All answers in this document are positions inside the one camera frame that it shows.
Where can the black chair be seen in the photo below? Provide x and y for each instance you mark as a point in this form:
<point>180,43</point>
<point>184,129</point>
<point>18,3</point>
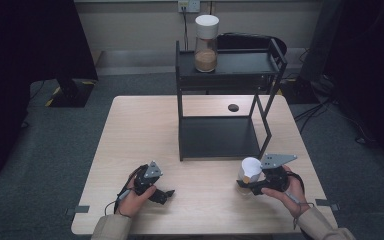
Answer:
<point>250,41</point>

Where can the dark curtain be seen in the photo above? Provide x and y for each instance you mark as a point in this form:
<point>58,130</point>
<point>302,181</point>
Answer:
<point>373,66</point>
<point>20,66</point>

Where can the brown powder jar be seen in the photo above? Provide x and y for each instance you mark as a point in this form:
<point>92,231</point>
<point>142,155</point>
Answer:
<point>206,50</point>

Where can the grey table bracket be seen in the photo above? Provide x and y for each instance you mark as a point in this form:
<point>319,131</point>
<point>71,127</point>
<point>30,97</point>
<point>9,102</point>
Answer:
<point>326,204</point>
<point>78,210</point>

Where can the black stand base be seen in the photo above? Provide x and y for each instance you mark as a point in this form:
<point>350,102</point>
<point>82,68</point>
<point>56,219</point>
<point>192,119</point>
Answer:
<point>70,95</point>

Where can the black table grommet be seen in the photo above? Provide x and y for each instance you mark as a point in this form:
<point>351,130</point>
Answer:
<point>233,107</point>

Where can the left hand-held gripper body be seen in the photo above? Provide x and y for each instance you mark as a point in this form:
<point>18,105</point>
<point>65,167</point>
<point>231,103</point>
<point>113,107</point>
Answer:
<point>151,173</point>

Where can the yellow seasoning jar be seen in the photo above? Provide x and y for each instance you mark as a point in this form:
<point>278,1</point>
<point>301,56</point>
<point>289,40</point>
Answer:
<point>250,170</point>

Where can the white wall outlet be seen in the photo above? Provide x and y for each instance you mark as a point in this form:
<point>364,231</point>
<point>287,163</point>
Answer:
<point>189,5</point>

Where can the black floor box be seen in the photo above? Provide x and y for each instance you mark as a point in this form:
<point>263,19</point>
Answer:
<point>300,91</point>

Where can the black metal shelf rack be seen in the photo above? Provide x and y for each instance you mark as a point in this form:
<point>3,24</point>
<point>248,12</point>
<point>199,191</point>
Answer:
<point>220,136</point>

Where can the person's right hand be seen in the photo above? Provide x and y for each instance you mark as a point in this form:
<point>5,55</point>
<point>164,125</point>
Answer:
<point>291,196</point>

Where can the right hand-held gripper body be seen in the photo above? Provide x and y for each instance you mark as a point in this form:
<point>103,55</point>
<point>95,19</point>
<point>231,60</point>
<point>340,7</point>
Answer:
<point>276,161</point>

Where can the person's left hand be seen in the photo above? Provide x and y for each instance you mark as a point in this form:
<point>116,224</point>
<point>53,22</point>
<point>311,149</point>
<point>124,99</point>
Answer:
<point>133,203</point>

